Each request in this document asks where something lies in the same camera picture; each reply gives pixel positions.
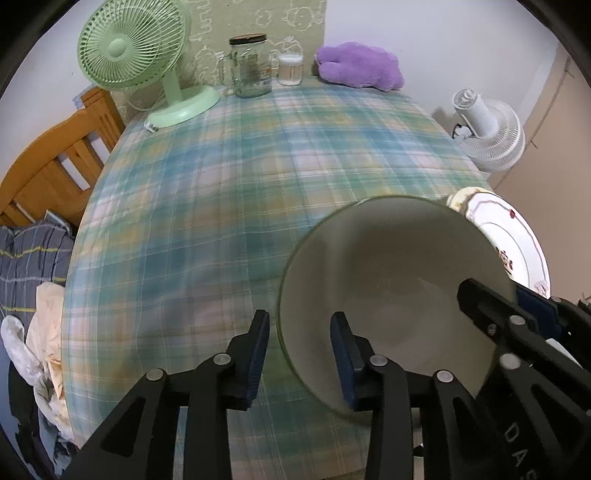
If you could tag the beige door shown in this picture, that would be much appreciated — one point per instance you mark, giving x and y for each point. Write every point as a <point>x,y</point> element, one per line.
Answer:
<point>563,184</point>

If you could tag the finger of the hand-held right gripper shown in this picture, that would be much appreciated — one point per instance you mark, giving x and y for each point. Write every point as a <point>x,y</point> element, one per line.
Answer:
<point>480,300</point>
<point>540,309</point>

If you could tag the cream cloth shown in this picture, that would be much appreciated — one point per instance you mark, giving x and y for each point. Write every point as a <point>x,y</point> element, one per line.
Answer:
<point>48,314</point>

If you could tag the white cloth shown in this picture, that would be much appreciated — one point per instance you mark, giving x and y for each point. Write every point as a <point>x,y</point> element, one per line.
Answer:
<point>18,350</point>

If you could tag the wooden bed headboard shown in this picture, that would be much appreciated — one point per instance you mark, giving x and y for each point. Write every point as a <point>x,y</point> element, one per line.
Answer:
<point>46,161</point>

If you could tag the cotton swab container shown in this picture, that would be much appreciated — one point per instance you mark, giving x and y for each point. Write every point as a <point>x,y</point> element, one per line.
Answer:
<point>290,71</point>

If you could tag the dark cloth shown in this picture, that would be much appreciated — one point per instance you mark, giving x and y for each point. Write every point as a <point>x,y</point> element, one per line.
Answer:
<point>23,415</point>

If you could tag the green desk fan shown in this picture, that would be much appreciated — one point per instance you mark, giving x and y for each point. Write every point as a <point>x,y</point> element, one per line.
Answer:
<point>120,46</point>

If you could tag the purple plush toy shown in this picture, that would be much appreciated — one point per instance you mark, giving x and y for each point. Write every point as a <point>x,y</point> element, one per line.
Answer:
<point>355,64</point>

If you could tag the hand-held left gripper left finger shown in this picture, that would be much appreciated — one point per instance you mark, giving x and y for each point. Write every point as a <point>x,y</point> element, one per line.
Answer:
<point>256,355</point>

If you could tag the blue denim cloth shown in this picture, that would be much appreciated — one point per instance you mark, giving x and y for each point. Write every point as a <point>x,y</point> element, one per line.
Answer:
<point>57,443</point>

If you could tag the green printed mat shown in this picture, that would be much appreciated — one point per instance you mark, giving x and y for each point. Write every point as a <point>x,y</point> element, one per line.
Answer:
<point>286,23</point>

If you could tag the white plate red pattern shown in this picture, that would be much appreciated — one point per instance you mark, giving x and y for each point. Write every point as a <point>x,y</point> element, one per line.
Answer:
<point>508,230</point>

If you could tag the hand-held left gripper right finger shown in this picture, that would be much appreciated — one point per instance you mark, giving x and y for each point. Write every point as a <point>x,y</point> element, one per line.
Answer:
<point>344,364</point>

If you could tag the blue plaid bedding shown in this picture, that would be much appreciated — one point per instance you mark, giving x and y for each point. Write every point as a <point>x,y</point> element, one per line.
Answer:
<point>32,258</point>

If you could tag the floral ceramic bowl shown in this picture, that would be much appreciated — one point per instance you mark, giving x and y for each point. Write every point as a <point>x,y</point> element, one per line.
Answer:
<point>392,277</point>

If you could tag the glass jar with lid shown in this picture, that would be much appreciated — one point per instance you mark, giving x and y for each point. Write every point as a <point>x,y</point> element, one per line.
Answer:
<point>251,69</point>

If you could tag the white standing fan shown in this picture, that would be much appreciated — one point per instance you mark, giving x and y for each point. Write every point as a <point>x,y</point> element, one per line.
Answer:
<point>498,138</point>

